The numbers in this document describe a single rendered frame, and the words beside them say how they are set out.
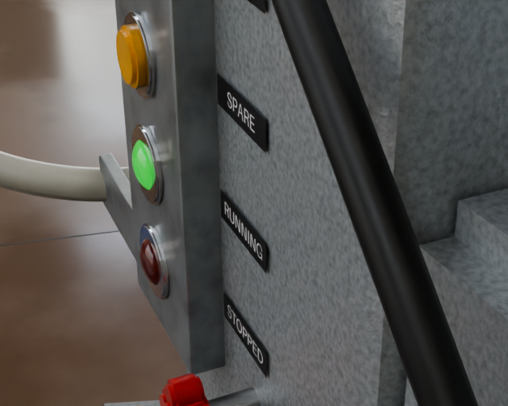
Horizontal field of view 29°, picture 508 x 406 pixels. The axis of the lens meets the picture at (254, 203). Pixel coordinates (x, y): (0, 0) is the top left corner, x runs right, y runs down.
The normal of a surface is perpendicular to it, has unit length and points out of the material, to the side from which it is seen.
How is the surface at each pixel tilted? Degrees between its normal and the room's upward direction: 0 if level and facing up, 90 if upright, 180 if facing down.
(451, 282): 90
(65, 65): 0
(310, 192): 90
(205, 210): 90
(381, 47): 90
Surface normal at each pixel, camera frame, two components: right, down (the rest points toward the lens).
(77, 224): -0.01, -0.86
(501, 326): -0.92, 0.21
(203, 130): 0.39, 0.46
